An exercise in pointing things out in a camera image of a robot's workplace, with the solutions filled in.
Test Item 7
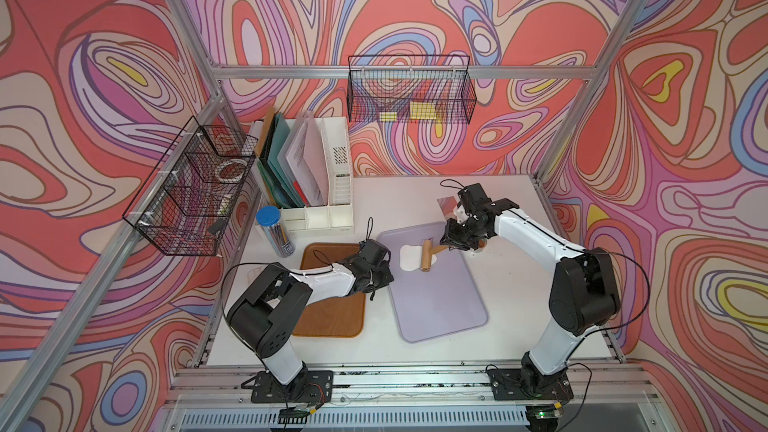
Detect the white dough piece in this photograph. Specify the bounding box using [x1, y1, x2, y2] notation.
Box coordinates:
[399, 245, 423, 272]

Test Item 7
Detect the wooden dough roller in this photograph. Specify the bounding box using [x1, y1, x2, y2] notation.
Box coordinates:
[420, 239, 448, 272]

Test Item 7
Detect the lilac plastic cutting mat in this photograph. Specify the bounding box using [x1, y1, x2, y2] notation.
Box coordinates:
[377, 222, 488, 343]

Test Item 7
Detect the round metal cutter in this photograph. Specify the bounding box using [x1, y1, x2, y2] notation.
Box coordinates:
[472, 240, 488, 253]

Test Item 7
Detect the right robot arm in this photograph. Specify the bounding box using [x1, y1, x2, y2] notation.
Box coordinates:
[440, 183, 621, 390]

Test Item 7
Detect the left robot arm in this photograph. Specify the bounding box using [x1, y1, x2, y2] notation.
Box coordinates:
[225, 239, 394, 387]

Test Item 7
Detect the tape roll in basket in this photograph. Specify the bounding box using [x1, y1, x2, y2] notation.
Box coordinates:
[214, 158, 248, 184]

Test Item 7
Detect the brown wooden tray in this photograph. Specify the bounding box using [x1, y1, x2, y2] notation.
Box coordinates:
[293, 242, 366, 338]

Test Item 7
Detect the green folder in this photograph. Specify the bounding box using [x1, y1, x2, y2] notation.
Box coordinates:
[266, 113, 305, 208]

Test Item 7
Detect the blue lid clear jar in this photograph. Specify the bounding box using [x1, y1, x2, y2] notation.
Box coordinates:
[256, 206, 295, 258]

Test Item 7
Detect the yellow sticky note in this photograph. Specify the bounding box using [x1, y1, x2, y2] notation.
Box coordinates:
[409, 101, 438, 120]

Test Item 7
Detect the white file organizer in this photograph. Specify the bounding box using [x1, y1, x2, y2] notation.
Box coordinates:
[249, 113, 354, 237]

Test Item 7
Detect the white paper folder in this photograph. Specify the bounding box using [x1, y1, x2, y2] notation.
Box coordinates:
[284, 116, 329, 207]

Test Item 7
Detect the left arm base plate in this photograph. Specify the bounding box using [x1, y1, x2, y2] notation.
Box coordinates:
[242, 370, 334, 405]

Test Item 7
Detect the black wire basket back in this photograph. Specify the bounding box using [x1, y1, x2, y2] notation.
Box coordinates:
[347, 52, 477, 124]

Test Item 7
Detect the black wire basket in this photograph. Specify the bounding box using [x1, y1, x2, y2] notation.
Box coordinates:
[347, 52, 477, 124]
[122, 117, 257, 256]

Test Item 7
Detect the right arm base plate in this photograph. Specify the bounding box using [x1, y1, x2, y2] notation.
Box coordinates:
[485, 364, 574, 403]

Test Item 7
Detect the black wire basket left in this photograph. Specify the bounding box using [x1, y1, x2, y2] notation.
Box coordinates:
[122, 117, 257, 256]

